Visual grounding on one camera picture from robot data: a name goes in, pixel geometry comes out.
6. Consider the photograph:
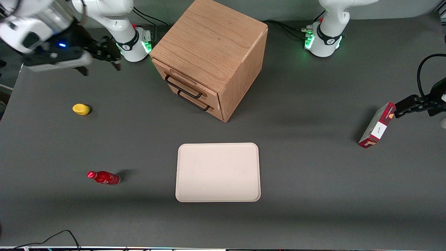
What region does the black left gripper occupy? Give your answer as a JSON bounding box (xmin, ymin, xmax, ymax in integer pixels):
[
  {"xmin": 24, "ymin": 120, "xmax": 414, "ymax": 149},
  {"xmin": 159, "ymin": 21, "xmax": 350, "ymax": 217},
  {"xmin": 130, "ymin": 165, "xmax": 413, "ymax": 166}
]
[{"xmin": 395, "ymin": 77, "xmax": 446, "ymax": 119}]

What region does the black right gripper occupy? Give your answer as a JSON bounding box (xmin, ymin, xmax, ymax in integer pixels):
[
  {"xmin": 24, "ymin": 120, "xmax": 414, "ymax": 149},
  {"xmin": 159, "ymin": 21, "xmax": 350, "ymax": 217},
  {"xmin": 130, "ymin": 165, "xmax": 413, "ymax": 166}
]
[{"xmin": 22, "ymin": 21, "xmax": 122, "ymax": 76}]

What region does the wooden drawer with black handle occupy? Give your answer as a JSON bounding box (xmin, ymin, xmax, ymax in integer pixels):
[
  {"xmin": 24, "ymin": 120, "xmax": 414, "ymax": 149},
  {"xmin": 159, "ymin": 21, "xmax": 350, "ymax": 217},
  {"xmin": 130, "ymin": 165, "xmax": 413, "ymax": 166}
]
[
  {"xmin": 152, "ymin": 58, "xmax": 219, "ymax": 105},
  {"xmin": 163, "ymin": 81, "xmax": 223, "ymax": 122}
]

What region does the red plaid carton box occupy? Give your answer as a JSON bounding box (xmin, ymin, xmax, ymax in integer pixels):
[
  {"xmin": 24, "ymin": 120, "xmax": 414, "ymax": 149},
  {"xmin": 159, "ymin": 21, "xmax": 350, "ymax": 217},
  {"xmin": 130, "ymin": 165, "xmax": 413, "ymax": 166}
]
[{"xmin": 358, "ymin": 102, "xmax": 397, "ymax": 149}]

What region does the yellow lemon-shaped object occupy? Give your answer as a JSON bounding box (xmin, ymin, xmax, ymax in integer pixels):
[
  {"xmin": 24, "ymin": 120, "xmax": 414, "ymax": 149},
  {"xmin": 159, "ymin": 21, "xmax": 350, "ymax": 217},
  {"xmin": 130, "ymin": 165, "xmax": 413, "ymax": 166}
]
[{"xmin": 72, "ymin": 104, "xmax": 91, "ymax": 116}]

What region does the red soda bottle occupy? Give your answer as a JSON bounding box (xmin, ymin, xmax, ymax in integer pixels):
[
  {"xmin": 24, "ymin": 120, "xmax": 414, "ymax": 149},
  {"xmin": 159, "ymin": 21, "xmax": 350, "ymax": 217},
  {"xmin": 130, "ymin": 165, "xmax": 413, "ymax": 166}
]
[{"xmin": 87, "ymin": 170, "xmax": 121, "ymax": 185}]

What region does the beige rectangular tray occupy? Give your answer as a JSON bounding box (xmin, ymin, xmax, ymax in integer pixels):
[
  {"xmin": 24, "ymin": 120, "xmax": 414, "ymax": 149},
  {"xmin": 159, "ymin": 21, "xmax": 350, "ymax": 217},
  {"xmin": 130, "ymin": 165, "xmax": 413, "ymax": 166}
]
[{"xmin": 175, "ymin": 142, "xmax": 261, "ymax": 203}]

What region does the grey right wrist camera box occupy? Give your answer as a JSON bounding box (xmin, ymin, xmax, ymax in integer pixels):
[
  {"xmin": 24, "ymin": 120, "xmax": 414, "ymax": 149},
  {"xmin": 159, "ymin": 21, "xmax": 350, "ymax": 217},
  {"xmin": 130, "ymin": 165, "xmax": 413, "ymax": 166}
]
[{"xmin": 24, "ymin": 51, "xmax": 94, "ymax": 73}]

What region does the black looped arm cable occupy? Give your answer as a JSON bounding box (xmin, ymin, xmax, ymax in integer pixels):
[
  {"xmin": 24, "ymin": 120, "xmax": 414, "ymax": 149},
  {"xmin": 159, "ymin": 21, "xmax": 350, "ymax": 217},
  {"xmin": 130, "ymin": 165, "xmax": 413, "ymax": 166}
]
[{"xmin": 417, "ymin": 53, "xmax": 446, "ymax": 102}]

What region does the black right arm base cable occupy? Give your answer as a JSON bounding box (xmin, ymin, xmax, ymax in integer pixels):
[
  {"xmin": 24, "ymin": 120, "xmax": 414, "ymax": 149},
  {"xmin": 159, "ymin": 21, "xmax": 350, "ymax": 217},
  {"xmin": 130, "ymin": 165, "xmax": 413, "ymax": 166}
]
[{"xmin": 132, "ymin": 6, "xmax": 169, "ymax": 39}]

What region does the black arm base cable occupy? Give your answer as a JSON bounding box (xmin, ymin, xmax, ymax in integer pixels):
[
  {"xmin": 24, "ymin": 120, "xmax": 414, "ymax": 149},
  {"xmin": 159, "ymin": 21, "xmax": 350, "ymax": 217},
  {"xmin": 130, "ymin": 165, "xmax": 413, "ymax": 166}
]
[
  {"xmin": 132, "ymin": 6, "xmax": 169, "ymax": 39},
  {"xmin": 266, "ymin": 14, "xmax": 326, "ymax": 39}
]

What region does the black wire drawer handle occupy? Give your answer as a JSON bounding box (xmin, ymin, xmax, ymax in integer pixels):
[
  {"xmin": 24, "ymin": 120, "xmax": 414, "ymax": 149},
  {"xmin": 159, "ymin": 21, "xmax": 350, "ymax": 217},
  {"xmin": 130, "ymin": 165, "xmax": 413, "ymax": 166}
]
[
  {"xmin": 177, "ymin": 90, "xmax": 212, "ymax": 112},
  {"xmin": 164, "ymin": 74, "xmax": 203, "ymax": 99}
]

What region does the black left arm base cable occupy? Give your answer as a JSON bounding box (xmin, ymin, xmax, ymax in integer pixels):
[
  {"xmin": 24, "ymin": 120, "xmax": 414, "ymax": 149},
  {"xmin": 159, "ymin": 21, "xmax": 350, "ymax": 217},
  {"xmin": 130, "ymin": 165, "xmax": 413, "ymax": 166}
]
[{"xmin": 266, "ymin": 14, "xmax": 326, "ymax": 39}]

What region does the black cable at table edge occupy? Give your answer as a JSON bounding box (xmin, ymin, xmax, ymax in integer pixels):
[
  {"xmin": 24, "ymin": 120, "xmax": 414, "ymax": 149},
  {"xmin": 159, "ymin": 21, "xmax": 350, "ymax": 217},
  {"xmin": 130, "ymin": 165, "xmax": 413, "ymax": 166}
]
[{"xmin": 0, "ymin": 230, "xmax": 81, "ymax": 251}]

